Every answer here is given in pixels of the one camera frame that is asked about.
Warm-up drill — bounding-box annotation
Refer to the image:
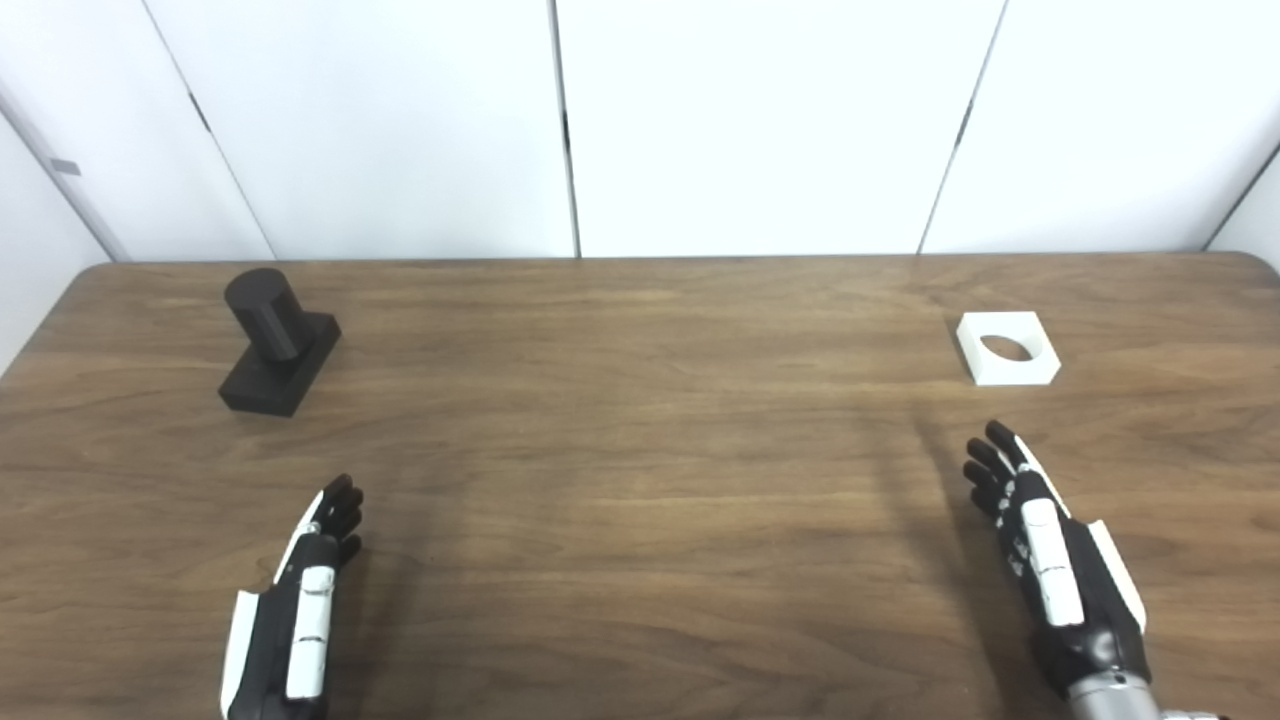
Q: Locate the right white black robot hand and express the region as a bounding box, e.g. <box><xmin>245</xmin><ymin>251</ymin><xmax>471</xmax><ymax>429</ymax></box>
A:
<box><xmin>963</xmin><ymin>420</ymin><xmax>1151</xmax><ymax>698</ymax></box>

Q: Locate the white square piece with hole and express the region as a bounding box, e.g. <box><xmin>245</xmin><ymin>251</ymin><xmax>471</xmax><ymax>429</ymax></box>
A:
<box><xmin>955</xmin><ymin>311</ymin><xmax>1062</xmax><ymax>387</ymax></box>

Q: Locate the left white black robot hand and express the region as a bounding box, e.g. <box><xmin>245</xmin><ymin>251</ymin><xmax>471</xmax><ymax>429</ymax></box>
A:
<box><xmin>220</xmin><ymin>473</ymin><xmax>366</xmax><ymax>720</ymax></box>

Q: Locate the black peg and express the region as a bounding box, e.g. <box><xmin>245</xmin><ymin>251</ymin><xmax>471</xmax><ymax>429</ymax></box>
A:
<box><xmin>218</xmin><ymin>267</ymin><xmax>342</xmax><ymax>418</ymax></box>

